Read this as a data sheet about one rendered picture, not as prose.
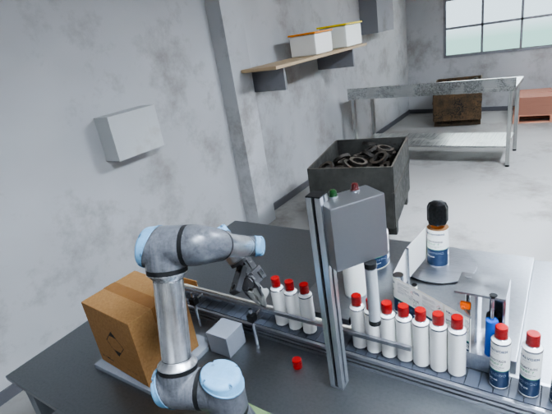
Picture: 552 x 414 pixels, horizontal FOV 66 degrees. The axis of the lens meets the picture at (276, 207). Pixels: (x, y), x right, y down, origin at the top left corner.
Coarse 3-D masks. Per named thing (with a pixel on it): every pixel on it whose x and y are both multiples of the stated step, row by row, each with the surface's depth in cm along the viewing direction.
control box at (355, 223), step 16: (352, 192) 118; (368, 192) 117; (336, 208) 110; (352, 208) 112; (368, 208) 114; (384, 208) 116; (336, 224) 112; (352, 224) 114; (368, 224) 116; (384, 224) 118; (336, 240) 113; (352, 240) 115; (368, 240) 117; (384, 240) 120; (336, 256) 115; (352, 256) 117; (368, 256) 119
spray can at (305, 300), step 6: (300, 288) 151; (306, 288) 150; (300, 294) 152; (306, 294) 151; (300, 300) 152; (306, 300) 151; (312, 300) 152; (300, 306) 153; (306, 306) 152; (312, 306) 153; (306, 312) 153; (312, 312) 153; (306, 318) 154; (312, 318) 154; (306, 324) 155; (306, 330) 156; (312, 330) 156
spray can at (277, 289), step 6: (276, 276) 159; (276, 282) 157; (270, 288) 159; (276, 288) 158; (282, 288) 158; (276, 294) 158; (282, 294) 159; (276, 300) 159; (282, 300) 159; (276, 306) 160; (282, 306) 160; (276, 318) 163; (282, 318) 162; (282, 324) 163
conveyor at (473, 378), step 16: (208, 304) 185; (224, 304) 183; (256, 320) 169; (272, 320) 168; (304, 336) 156; (320, 336) 155; (368, 352) 143; (416, 368) 134; (464, 384) 126; (480, 384) 125; (512, 384) 123; (528, 400) 117; (544, 400) 117
